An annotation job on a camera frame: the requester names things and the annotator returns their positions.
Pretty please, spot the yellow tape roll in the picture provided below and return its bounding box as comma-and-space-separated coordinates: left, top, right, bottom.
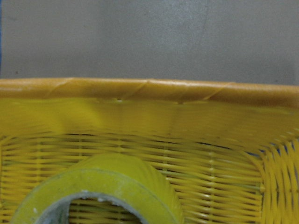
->
11, 154, 184, 224

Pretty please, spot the yellow woven plastic basket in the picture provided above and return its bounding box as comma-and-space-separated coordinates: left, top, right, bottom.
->
0, 78, 299, 224

